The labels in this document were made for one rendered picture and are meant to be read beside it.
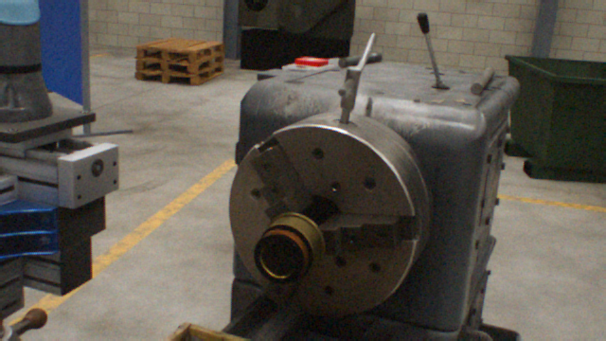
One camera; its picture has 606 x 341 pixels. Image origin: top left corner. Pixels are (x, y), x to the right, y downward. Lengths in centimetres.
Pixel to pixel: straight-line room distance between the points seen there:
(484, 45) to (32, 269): 995
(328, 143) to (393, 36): 999
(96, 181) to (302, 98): 41
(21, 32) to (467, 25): 988
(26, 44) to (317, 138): 58
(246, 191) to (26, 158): 43
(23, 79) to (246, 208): 49
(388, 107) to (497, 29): 979
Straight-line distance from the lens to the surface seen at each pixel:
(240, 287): 138
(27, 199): 133
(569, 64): 672
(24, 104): 133
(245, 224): 112
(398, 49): 1100
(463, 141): 113
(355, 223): 99
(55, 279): 135
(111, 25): 1243
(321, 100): 120
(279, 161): 102
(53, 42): 655
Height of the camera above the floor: 146
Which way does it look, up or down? 17 degrees down
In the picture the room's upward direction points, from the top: 4 degrees clockwise
